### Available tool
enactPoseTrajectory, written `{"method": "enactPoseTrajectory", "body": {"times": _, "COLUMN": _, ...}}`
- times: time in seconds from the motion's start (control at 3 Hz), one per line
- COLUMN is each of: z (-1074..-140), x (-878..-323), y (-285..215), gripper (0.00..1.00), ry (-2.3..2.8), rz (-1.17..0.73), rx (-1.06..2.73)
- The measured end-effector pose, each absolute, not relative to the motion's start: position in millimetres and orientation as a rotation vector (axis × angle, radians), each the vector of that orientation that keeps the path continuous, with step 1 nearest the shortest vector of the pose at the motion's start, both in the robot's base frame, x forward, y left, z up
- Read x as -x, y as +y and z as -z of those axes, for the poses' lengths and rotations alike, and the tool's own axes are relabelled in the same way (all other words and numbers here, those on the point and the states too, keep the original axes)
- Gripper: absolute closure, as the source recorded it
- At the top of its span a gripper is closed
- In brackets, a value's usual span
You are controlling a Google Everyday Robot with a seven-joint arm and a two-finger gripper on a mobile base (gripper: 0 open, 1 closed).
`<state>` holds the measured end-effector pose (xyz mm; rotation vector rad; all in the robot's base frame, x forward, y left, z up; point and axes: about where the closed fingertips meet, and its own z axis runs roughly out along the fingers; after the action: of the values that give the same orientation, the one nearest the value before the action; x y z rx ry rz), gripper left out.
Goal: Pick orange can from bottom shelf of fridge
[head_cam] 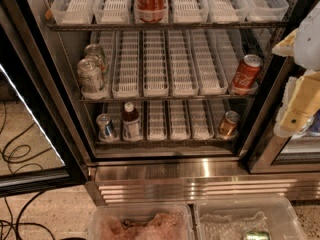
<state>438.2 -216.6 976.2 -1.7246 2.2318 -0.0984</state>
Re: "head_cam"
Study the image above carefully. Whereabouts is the clear bin with pink wrap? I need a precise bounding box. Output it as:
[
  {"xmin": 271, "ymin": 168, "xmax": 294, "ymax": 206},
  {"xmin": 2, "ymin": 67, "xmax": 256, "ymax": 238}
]
[{"xmin": 87, "ymin": 203, "xmax": 195, "ymax": 240}]

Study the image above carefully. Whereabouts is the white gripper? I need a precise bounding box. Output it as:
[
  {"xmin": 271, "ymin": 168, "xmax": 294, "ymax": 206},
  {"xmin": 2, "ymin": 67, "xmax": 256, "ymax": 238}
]
[{"xmin": 272, "ymin": 1, "xmax": 320, "ymax": 133}]

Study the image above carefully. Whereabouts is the green can in bin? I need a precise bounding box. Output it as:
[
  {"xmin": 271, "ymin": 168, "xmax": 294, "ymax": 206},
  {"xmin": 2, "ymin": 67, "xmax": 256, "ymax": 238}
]
[{"xmin": 243, "ymin": 231, "xmax": 271, "ymax": 240}]

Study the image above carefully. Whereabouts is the bottom wire shelf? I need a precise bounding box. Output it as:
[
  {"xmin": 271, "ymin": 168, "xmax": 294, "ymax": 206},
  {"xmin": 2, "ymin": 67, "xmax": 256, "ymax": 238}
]
[{"xmin": 95, "ymin": 139, "xmax": 233, "ymax": 148}]

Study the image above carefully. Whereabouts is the open glass fridge door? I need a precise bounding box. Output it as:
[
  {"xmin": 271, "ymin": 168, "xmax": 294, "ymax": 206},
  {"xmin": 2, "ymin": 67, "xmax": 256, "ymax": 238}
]
[{"xmin": 0, "ymin": 0, "xmax": 88, "ymax": 197}]

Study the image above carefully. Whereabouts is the orange soda can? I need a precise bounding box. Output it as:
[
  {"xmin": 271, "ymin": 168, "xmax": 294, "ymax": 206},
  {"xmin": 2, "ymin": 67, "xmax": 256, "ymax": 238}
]
[{"xmin": 218, "ymin": 111, "xmax": 240, "ymax": 138}]

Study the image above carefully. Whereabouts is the silver can front middle shelf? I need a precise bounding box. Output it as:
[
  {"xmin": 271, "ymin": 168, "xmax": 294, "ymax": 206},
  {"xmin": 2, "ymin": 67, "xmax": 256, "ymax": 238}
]
[{"xmin": 77, "ymin": 58, "xmax": 105, "ymax": 93}]

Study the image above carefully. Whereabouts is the silver green can behind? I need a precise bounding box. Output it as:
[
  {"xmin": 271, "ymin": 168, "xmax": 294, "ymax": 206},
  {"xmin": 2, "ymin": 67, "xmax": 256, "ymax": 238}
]
[{"xmin": 84, "ymin": 44, "xmax": 108, "ymax": 73}]

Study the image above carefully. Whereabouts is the clear bin with bubble wrap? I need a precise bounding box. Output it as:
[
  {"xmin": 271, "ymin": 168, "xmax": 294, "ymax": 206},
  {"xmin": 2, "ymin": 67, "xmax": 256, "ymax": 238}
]
[{"xmin": 194, "ymin": 195, "xmax": 307, "ymax": 240}]

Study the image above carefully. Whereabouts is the red cola can middle shelf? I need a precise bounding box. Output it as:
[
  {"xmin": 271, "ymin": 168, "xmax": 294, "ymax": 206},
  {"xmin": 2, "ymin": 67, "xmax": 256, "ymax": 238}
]
[{"xmin": 232, "ymin": 54, "xmax": 262, "ymax": 95}]

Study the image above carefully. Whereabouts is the silver blue can bottom shelf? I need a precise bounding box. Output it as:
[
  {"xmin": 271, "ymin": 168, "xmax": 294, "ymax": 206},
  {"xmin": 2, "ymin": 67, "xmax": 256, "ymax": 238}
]
[{"xmin": 96, "ymin": 114, "xmax": 117, "ymax": 142}]

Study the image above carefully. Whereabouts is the middle wire shelf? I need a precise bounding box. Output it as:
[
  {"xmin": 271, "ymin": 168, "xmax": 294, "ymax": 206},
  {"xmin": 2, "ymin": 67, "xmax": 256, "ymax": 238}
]
[{"xmin": 78, "ymin": 94, "xmax": 256, "ymax": 103}]

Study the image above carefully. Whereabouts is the steel fridge base grille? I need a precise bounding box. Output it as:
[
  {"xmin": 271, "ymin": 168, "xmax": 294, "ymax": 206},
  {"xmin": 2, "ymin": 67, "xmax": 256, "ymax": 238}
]
[{"xmin": 85, "ymin": 159, "xmax": 320, "ymax": 205}]

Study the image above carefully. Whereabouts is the black floor cable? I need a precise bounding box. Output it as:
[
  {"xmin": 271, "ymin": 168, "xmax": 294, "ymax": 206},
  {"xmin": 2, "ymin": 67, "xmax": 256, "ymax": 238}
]
[{"xmin": 0, "ymin": 100, "xmax": 58, "ymax": 240}]

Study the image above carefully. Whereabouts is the top wire shelf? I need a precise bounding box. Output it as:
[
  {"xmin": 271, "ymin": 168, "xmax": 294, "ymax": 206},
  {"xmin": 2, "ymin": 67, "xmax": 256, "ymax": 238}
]
[{"xmin": 47, "ymin": 21, "xmax": 288, "ymax": 32}]

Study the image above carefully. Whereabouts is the brown bottle white cap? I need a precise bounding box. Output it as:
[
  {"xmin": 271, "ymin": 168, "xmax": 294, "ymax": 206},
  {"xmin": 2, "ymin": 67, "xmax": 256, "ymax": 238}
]
[{"xmin": 122, "ymin": 102, "xmax": 141, "ymax": 141}]

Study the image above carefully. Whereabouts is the wire shelf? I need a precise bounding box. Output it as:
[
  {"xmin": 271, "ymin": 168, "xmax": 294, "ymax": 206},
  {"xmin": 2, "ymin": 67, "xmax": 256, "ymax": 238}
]
[
  {"xmin": 78, "ymin": 94, "xmax": 256, "ymax": 103},
  {"xmin": 95, "ymin": 139, "xmax": 233, "ymax": 148},
  {"xmin": 47, "ymin": 21, "xmax": 288, "ymax": 32}
]

